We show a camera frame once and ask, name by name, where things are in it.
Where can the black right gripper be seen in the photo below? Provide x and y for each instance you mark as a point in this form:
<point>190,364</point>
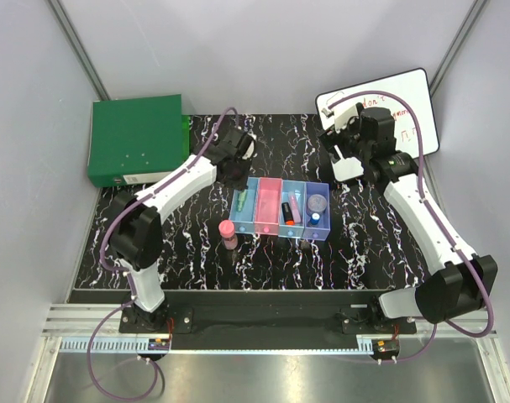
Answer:
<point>335,138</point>

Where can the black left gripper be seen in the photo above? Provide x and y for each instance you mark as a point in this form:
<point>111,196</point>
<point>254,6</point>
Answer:
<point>242,183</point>

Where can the green transparent highlighter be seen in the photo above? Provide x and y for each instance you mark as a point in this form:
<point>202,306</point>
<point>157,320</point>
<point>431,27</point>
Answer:
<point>241,200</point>

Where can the pink drawer bin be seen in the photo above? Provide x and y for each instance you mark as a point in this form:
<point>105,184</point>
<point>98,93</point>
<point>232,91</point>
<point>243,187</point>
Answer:
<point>268,206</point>

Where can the colourful pink-capped tube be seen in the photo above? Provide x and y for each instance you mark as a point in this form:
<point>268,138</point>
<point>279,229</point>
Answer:
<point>227,231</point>

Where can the clear jar of bands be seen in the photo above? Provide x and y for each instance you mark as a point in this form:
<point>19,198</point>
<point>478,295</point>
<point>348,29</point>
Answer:
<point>317,203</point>

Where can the black orange-capped marker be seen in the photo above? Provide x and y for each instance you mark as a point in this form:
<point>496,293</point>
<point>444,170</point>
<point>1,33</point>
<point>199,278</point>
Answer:
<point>288,218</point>

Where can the lilac highlighter pen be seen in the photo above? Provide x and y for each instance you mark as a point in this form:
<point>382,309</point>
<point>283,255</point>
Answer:
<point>292,200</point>

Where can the blue and grey bottle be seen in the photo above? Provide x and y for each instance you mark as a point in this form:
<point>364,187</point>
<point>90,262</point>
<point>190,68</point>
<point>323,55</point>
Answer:
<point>315,219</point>

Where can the sky blue drawer bin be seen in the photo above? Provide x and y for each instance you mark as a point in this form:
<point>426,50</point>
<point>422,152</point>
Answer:
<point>296,229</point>

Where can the purple drawer bin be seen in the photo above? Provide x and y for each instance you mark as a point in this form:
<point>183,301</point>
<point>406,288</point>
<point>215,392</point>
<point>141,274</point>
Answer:
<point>320,232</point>

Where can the light blue drawer bin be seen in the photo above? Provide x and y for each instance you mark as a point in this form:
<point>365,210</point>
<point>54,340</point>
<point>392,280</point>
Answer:
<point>244,221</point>

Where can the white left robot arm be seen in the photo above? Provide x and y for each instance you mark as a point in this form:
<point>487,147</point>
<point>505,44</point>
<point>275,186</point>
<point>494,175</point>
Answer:
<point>135,238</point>

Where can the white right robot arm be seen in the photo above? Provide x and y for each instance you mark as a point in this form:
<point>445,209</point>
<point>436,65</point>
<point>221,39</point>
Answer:
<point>459,280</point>

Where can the white dry-erase board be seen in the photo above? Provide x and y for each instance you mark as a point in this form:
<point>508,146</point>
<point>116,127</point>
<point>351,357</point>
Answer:
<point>406,95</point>

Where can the black marble pattern mat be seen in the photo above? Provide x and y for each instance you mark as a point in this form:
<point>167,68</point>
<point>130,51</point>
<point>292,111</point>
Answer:
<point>369,245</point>

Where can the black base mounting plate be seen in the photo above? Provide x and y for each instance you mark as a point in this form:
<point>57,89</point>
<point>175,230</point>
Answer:
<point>258,320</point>

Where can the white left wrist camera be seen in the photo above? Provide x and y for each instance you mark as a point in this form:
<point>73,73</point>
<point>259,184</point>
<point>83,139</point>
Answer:
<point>246,147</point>

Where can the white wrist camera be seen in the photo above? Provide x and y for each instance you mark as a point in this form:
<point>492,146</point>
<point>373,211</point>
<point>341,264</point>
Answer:
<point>246,147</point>
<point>337,117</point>

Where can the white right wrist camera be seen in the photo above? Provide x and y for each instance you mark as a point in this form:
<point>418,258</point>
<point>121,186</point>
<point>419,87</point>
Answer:
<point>337,117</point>

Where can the green ring binder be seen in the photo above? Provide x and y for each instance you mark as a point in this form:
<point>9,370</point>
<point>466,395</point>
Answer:
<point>136,141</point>

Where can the aluminium front rail frame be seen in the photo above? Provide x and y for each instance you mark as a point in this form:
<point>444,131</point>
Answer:
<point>92,361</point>

